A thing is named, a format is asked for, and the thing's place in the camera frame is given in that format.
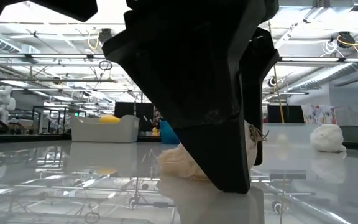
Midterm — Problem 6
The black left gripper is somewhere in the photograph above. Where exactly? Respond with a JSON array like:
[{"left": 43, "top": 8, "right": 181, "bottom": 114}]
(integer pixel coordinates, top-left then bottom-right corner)
[{"left": 102, "top": 0, "right": 280, "bottom": 194}]

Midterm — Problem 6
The hanging black cable ring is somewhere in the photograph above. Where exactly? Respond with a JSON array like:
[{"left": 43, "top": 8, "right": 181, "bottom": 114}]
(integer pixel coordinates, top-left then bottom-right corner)
[{"left": 98, "top": 60, "right": 114, "bottom": 72}]

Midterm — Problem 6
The black computer case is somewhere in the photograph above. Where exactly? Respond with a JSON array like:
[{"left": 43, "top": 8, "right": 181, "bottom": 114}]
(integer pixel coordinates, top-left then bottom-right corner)
[{"left": 267, "top": 105, "right": 305, "bottom": 124}]

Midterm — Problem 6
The white floral cloth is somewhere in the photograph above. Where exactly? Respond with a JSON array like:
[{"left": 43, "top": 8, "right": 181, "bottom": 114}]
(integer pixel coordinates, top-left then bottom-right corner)
[{"left": 301, "top": 104, "right": 337, "bottom": 126}]

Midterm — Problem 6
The white garlic bulb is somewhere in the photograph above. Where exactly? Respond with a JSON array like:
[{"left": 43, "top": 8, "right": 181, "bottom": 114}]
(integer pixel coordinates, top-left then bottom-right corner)
[{"left": 310, "top": 123, "right": 347, "bottom": 154}]

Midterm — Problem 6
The brown patterned cloth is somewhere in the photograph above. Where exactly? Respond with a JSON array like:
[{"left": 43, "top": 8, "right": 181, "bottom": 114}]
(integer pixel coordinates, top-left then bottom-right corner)
[{"left": 153, "top": 105, "right": 165, "bottom": 128}]

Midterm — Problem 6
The beige garlic bulb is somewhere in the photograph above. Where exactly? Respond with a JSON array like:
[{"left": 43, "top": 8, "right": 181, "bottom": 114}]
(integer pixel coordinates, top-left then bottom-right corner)
[{"left": 158, "top": 119, "right": 270, "bottom": 182}]

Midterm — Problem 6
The yellow lemon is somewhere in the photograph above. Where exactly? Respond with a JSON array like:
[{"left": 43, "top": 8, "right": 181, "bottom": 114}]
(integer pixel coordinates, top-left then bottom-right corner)
[{"left": 99, "top": 114, "right": 121, "bottom": 124}]

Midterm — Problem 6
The black background panel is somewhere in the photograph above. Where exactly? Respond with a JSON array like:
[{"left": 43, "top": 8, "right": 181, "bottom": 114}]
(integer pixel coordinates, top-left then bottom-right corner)
[
  {"left": 114, "top": 101, "right": 136, "bottom": 119},
  {"left": 135, "top": 102, "right": 155, "bottom": 132}
]

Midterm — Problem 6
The yellow hanging cable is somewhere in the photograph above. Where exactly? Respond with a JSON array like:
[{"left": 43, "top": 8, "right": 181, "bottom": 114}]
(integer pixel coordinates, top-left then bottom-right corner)
[{"left": 272, "top": 67, "right": 285, "bottom": 124}]

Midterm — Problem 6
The grey background box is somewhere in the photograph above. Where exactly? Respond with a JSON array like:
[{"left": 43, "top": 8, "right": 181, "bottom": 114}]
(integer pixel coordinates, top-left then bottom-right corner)
[{"left": 342, "top": 125, "right": 358, "bottom": 143}]

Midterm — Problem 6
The black aluminium table frame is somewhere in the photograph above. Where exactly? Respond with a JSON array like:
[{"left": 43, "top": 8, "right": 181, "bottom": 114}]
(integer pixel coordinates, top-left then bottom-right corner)
[{"left": 0, "top": 133, "right": 358, "bottom": 152}]

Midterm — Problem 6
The teal plastic basket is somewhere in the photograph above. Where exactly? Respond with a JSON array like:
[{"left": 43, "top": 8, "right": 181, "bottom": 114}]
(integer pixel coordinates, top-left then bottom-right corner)
[{"left": 159, "top": 120, "right": 181, "bottom": 146}]

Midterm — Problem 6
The white plastic basket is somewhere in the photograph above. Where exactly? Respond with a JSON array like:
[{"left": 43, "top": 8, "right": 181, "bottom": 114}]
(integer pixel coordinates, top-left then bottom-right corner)
[{"left": 70, "top": 114, "right": 140, "bottom": 144}]

